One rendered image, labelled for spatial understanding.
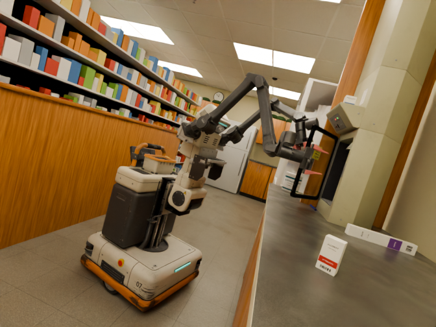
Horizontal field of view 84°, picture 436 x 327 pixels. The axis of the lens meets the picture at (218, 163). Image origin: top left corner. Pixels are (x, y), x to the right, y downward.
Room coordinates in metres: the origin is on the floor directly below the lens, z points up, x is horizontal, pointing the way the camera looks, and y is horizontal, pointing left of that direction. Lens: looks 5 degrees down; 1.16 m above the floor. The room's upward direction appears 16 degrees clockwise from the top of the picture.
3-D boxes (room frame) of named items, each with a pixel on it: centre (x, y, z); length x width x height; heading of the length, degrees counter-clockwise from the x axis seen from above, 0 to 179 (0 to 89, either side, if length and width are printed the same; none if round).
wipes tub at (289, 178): (1.97, -0.62, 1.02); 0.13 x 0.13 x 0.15
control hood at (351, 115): (1.33, -0.57, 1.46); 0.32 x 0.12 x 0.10; 168
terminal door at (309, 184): (1.37, -0.53, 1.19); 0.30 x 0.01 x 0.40; 131
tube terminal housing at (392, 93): (1.30, -0.75, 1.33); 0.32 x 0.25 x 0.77; 168
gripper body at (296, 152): (1.13, -0.35, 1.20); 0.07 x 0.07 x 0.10; 78
